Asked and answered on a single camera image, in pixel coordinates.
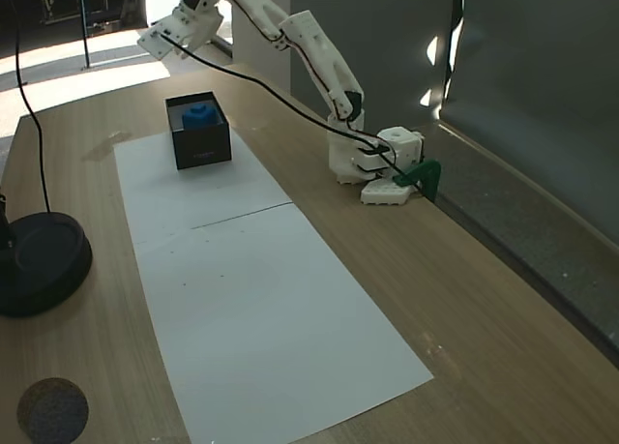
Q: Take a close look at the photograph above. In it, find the black stand cable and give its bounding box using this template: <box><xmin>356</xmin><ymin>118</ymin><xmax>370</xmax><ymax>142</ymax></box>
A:
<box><xmin>6</xmin><ymin>0</ymin><xmax>55</xmax><ymax>216</ymax></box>

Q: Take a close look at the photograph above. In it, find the black camera cable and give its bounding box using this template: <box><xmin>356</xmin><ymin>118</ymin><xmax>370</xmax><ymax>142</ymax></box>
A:
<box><xmin>159</xmin><ymin>31</ymin><xmax>427</xmax><ymax>196</ymax></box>

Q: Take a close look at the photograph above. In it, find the small white paper sheet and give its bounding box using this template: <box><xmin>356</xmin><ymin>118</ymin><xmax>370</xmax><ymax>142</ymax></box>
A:
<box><xmin>113</xmin><ymin>128</ymin><xmax>294</xmax><ymax>245</ymax></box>

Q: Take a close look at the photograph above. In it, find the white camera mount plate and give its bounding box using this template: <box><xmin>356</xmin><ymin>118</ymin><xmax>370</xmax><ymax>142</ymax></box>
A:
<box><xmin>136</xmin><ymin>15</ymin><xmax>178</xmax><ymax>59</ymax></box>

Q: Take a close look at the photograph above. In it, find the blue cube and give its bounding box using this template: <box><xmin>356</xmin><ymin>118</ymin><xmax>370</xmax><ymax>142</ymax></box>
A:
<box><xmin>180</xmin><ymin>102</ymin><xmax>220</xmax><ymax>132</ymax></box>

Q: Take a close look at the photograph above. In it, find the large white paper sheet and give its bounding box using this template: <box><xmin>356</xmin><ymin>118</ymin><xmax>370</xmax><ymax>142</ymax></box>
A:
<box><xmin>132</xmin><ymin>201</ymin><xmax>435</xmax><ymax>444</ymax></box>

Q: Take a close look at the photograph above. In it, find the green table clamp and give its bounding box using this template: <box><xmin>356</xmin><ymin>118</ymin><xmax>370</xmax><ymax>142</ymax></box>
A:
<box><xmin>392</xmin><ymin>159</ymin><xmax>444</xmax><ymax>201</ymax></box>

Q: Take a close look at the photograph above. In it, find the thin dark metal pole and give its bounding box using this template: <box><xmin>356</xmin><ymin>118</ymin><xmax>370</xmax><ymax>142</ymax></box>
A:
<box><xmin>78</xmin><ymin>0</ymin><xmax>94</xmax><ymax>72</ymax></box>

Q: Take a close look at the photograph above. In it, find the dark brown open box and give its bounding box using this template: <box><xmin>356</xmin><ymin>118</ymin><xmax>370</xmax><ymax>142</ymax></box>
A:
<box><xmin>163</xmin><ymin>91</ymin><xmax>235</xmax><ymax>171</ymax></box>

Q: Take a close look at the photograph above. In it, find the dark grey partition panel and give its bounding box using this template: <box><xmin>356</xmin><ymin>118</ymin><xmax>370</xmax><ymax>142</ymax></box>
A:
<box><xmin>437</xmin><ymin>0</ymin><xmax>619</xmax><ymax>252</ymax></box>

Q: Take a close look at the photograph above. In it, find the black round stand base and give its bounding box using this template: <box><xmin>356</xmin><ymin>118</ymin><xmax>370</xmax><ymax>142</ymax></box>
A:
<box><xmin>0</xmin><ymin>192</ymin><xmax>94</xmax><ymax>319</ymax></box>

